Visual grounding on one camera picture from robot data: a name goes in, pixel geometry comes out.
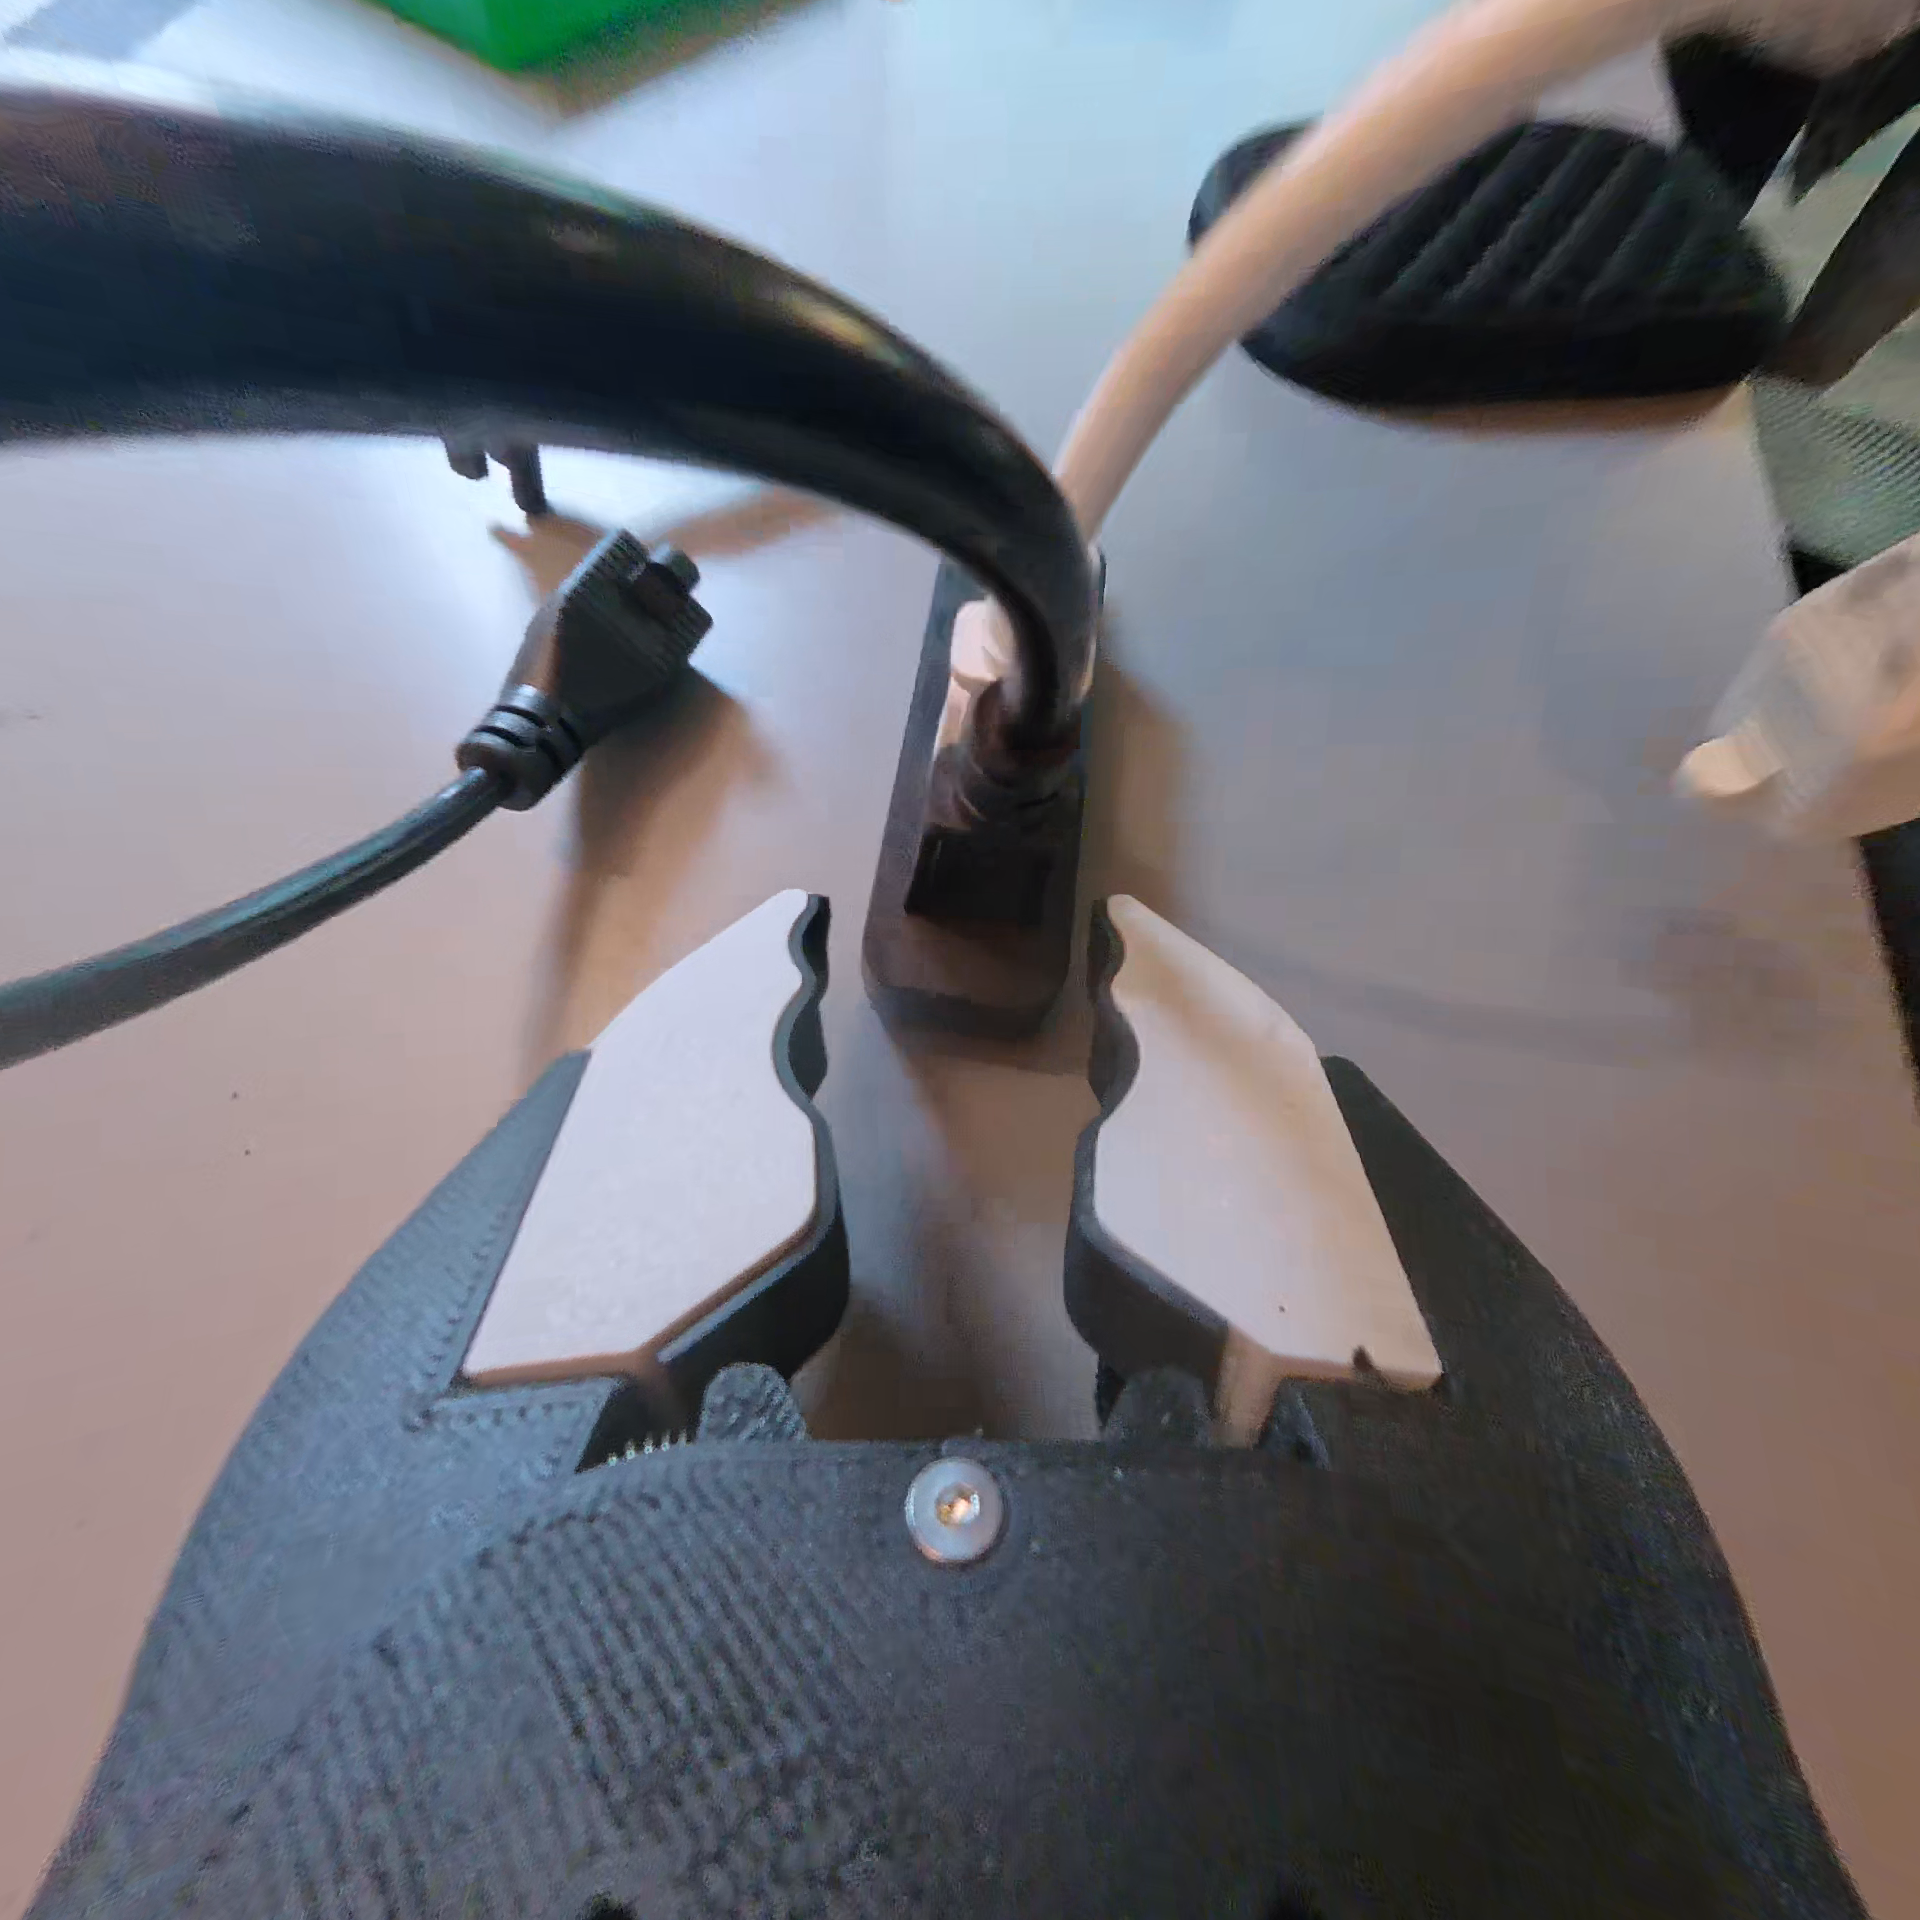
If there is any black power cord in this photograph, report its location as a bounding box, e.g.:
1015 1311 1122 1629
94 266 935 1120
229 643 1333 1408
0 87 1108 923
0 528 719 1069

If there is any green storage bin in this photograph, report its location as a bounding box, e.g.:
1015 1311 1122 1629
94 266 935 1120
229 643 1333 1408
369 0 825 74

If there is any black power strip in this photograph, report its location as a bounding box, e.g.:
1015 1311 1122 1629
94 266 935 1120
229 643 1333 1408
862 551 1113 1039

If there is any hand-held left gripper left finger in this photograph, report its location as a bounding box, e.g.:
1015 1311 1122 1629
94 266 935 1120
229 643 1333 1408
458 886 855 1389

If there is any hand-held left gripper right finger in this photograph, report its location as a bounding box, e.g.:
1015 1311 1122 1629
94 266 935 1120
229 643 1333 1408
1066 895 1445 1448

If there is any white power cord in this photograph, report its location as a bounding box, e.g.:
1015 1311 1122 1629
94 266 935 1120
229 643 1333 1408
942 0 1674 735

